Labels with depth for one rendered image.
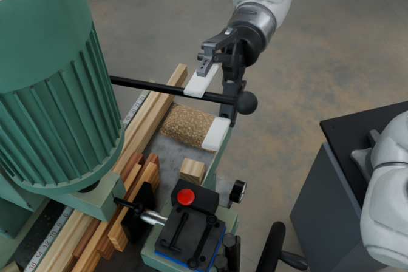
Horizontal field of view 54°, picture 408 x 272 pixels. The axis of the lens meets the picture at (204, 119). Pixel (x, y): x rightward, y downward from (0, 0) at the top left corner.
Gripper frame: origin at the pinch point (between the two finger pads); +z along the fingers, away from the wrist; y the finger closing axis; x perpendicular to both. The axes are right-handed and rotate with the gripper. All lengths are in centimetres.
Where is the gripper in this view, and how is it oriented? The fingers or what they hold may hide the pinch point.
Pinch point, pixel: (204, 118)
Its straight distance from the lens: 66.1
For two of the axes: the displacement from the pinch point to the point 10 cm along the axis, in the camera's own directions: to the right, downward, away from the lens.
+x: 9.0, 1.8, -3.9
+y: -1.9, -6.4, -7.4
